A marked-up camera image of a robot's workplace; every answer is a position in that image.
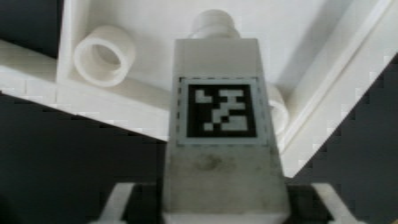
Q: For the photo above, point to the white table leg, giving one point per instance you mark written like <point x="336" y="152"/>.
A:
<point x="222" y="175"/>

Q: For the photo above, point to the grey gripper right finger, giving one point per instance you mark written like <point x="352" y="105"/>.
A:
<point x="316" y="205"/>

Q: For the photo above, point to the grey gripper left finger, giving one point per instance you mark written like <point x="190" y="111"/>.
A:
<point x="130" y="205"/>

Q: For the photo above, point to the white square table top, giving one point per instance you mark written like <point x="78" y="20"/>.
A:
<point x="327" y="40"/>

